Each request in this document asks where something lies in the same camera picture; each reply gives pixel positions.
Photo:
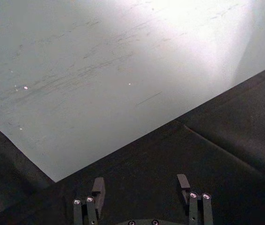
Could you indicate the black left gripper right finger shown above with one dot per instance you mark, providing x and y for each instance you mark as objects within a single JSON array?
[{"x": 194, "y": 206}]

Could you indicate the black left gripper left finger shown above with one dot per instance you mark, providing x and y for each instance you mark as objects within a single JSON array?
[{"x": 98, "y": 192}]

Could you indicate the black table cloth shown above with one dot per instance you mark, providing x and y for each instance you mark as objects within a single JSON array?
[{"x": 170, "y": 164}]

